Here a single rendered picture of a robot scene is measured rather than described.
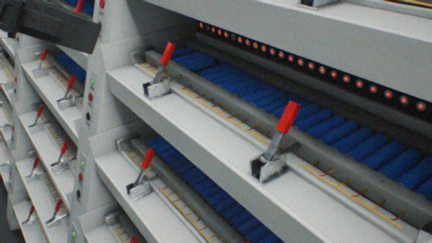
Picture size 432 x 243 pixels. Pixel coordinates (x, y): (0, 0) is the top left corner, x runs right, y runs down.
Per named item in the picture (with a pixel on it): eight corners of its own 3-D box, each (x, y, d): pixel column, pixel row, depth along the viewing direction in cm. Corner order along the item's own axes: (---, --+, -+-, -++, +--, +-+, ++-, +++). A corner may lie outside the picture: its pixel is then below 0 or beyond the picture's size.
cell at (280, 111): (308, 112, 54) (276, 127, 51) (299, 107, 55) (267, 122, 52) (310, 100, 53) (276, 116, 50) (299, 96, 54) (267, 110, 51)
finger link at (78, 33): (21, -5, 31) (23, -4, 31) (99, 24, 36) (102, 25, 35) (11, 29, 32) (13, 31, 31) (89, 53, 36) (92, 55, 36)
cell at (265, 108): (298, 107, 55) (265, 121, 52) (288, 102, 57) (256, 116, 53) (299, 95, 54) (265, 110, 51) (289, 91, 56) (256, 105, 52)
